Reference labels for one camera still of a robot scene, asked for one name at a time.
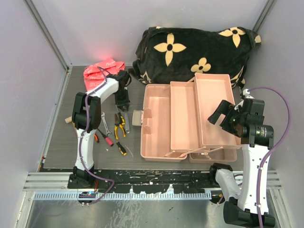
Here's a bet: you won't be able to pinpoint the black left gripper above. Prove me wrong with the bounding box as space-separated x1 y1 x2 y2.
114 88 130 110

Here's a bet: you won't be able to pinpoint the silver adjustable wrench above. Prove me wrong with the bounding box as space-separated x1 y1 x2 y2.
124 111 130 133

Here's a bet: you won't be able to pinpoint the yellow handled pliers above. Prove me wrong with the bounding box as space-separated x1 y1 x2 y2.
114 113 126 140

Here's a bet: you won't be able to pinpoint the grey tool box latch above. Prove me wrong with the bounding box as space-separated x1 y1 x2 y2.
132 110 143 126

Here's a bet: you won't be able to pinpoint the silver combination spanner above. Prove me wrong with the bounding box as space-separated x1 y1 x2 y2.
101 112 112 136

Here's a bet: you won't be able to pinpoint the pink plastic tool box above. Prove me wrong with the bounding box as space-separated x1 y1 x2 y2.
140 73 241 163

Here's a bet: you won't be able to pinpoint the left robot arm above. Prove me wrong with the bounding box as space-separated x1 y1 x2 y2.
71 70 132 188

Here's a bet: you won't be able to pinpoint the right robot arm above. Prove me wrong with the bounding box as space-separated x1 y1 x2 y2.
208 98 276 228

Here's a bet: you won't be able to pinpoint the pink plastic bag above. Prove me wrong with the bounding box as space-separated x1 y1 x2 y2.
83 58 125 91

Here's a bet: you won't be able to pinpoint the black floral pillow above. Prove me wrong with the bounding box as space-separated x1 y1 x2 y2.
128 27 261 88

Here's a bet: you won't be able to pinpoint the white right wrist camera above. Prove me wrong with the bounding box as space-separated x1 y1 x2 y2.
242 89 254 99

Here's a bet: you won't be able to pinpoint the pink handled screwdriver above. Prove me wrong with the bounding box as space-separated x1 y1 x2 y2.
97 128 114 147

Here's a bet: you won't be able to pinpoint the wooden hammer handle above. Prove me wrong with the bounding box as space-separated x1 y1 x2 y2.
65 116 72 124

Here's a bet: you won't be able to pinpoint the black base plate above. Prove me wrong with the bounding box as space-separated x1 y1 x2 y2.
67 170 219 194

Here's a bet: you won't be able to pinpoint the white slotted cable duct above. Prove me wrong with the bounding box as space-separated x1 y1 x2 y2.
33 191 212 200

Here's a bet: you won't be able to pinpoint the aluminium frame rail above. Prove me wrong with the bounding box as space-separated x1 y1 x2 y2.
23 171 283 192

